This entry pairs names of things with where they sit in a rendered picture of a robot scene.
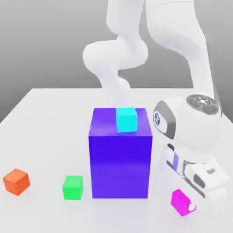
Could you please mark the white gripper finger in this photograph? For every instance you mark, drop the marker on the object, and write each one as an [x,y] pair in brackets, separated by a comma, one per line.
[192,207]

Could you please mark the small orange cube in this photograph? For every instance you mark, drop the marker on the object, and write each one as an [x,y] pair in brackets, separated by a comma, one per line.
[16,182]

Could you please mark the large purple box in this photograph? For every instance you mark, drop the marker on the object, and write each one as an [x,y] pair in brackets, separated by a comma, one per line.
[120,163]

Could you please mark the small cyan cube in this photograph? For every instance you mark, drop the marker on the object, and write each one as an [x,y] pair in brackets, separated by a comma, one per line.
[126,120]

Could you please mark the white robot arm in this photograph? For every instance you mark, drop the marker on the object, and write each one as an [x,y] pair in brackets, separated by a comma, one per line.
[193,131]

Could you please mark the small green cube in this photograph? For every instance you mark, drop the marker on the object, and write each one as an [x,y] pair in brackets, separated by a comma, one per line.
[72,188]

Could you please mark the small magenta cube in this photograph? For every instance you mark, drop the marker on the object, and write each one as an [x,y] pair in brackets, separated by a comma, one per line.
[180,202]

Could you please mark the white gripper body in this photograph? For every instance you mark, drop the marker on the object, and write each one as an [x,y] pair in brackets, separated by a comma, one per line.
[172,163]

